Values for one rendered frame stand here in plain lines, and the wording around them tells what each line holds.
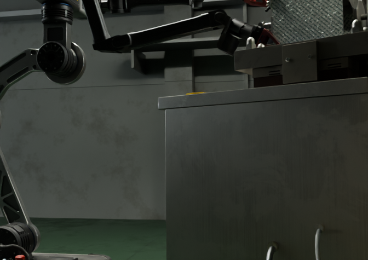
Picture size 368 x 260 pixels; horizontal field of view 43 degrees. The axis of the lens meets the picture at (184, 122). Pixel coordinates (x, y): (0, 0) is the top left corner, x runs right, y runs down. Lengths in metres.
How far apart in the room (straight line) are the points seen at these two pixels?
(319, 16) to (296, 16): 0.08
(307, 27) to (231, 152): 0.50
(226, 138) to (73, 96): 4.24
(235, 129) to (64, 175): 4.28
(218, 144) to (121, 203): 3.95
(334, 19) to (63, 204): 4.44
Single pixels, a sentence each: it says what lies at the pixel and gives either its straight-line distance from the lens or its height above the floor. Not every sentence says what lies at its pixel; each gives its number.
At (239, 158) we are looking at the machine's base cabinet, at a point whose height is 0.70.
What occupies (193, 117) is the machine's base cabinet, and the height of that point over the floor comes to 0.83.
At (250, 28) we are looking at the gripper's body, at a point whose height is 1.15.
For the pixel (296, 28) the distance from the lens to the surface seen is 1.60.
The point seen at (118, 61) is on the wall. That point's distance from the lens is 5.37.
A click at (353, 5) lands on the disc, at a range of 1.63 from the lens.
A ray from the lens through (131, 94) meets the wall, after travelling 5.26.
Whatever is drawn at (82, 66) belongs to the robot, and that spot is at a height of 1.11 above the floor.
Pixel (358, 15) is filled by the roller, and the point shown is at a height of 1.17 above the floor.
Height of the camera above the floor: 0.71
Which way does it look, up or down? 4 degrees up
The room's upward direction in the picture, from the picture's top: 1 degrees counter-clockwise
